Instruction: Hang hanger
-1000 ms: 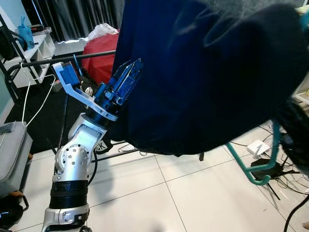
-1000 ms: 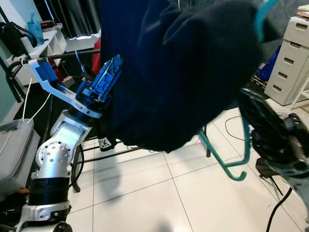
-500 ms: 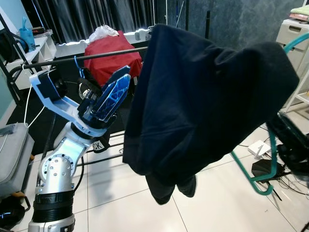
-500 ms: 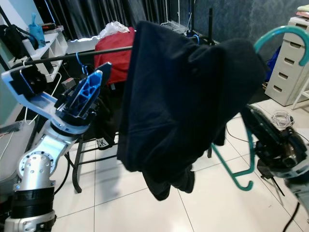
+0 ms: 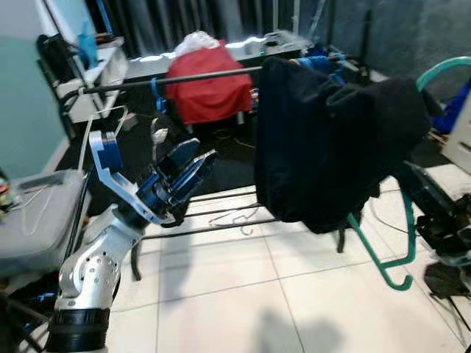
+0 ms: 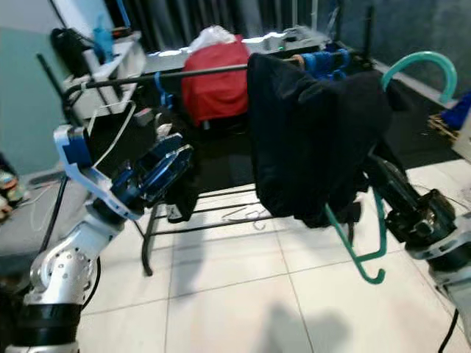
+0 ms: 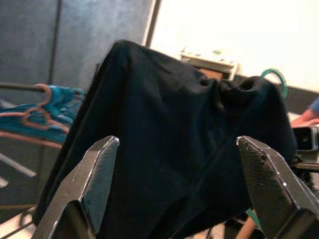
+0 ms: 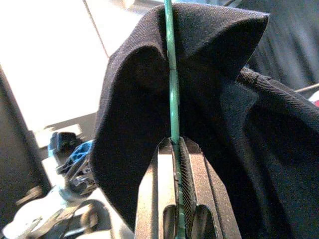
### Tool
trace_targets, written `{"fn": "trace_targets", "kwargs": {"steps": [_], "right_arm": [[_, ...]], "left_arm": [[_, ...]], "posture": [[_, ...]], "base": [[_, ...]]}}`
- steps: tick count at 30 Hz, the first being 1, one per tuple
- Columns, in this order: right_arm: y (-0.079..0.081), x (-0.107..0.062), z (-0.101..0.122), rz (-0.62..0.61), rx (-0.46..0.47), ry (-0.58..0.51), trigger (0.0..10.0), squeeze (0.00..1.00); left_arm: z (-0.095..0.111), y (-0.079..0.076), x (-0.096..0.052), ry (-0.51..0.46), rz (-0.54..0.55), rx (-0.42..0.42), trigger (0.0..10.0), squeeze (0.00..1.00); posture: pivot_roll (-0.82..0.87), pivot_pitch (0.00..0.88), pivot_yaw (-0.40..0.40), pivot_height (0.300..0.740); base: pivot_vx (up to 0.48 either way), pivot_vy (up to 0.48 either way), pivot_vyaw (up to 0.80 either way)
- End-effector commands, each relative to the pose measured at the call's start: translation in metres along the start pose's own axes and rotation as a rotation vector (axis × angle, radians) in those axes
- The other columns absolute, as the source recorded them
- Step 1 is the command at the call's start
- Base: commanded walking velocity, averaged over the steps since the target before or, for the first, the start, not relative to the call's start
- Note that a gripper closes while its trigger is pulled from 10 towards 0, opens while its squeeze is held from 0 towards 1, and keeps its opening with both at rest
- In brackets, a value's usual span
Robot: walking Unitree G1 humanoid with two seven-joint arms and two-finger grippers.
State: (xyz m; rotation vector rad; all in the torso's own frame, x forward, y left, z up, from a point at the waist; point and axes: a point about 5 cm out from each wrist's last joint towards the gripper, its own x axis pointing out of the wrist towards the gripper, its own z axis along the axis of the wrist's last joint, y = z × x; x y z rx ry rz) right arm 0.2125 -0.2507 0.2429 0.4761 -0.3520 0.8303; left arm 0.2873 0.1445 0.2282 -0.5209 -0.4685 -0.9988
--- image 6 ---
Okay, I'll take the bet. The clear plastic bag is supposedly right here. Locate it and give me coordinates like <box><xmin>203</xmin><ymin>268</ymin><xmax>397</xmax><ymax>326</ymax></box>
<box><xmin>191</xmin><ymin>25</ymin><xmax>238</xmax><ymax>51</ymax></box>

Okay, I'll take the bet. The thin wire hanger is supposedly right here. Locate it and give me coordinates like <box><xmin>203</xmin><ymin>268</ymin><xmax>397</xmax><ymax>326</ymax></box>
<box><xmin>221</xmin><ymin>204</ymin><xmax>267</xmax><ymax>231</ymax></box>

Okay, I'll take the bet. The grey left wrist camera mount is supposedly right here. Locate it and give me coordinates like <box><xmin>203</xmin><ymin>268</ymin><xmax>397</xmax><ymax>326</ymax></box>
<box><xmin>53</xmin><ymin>125</ymin><xmax>146</xmax><ymax>221</ymax></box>

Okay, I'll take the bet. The plain black garment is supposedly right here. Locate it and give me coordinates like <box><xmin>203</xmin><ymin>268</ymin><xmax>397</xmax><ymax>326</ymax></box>
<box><xmin>247</xmin><ymin>53</ymin><xmax>397</xmax><ymax>229</ymax></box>

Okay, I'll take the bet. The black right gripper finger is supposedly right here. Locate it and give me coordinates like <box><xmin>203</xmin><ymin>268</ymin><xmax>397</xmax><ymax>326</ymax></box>
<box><xmin>366</xmin><ymin>156</ymin><xmax>401</xmax><ymax>214</ymax></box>
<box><xmin>372</xmin><ymin>156</ymin><xmax>417</xmax><ymax>214</ymax></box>

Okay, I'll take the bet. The blue hanging bag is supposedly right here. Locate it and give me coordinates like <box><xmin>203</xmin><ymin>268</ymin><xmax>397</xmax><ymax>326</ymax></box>
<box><xmin>94</xmin><ymin>16</ymin><xmax>118</xmax><ymax>63</ymax></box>

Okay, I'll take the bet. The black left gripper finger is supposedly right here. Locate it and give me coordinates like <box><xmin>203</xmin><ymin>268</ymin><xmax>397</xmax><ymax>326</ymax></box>
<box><xmin>140</xmin><ymin>134</ymin><xmax>185</xmax><ymax>176</ymax></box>
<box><xmin>158</xmin><ymin>144</ymin><xmax>195</xmax><ymax>196</ymax></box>

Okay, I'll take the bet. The red cloth cover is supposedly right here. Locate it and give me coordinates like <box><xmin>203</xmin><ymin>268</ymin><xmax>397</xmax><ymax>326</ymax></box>
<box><xmin>180</xmin><ymin>35</ymin><xmax>252</xmax><ymax>126</ymax></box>

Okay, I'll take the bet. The black metal clothes rack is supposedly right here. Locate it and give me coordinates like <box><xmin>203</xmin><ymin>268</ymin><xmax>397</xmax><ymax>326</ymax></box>
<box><xmin>63</xmin><ymin>50</ymin><xmax>387</xmax><ymax>279</ymax></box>

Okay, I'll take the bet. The dark curtain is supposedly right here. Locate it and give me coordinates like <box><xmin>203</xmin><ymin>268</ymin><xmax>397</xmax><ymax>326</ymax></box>
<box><xmin>110</xmin><ymin>0</ymin><xmax>361</xmax><ymax>52</ymax></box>

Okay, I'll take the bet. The white shelf unit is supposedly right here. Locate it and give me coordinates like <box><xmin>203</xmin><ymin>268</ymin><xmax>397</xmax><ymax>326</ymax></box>
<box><xmin>55</xmin><ymin>31</ymin><xmax>146</xmax><ymax>118</ymax></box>

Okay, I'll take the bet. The teal plastic hanger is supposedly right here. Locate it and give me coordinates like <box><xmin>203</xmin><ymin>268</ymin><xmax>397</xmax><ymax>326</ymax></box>
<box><xmin>324</xmin><ymin>50</ymin><xmax>458</xmax><ymax>286</ymax></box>

